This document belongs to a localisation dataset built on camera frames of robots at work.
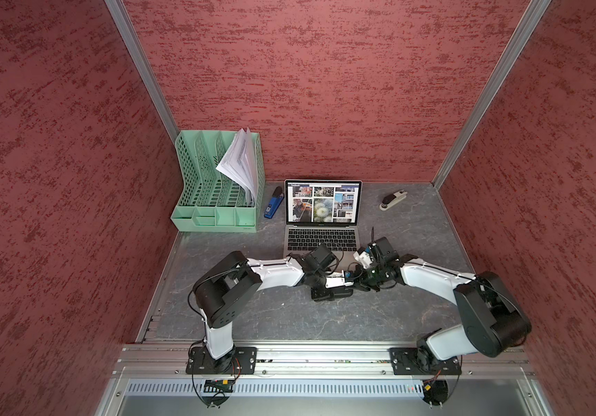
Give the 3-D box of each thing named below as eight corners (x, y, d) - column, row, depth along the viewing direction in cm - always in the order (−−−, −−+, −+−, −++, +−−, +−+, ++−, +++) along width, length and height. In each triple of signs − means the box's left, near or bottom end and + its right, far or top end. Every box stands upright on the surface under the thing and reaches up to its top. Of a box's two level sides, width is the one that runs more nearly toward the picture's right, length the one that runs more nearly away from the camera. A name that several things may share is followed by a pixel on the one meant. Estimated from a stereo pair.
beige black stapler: (382, 211, 113) (384, 204, 110) (376, 206, 116) (379, 199, 112) (404, 199, 118) (408, 192, 115) (399, 194, 120) (402, 187, 117)
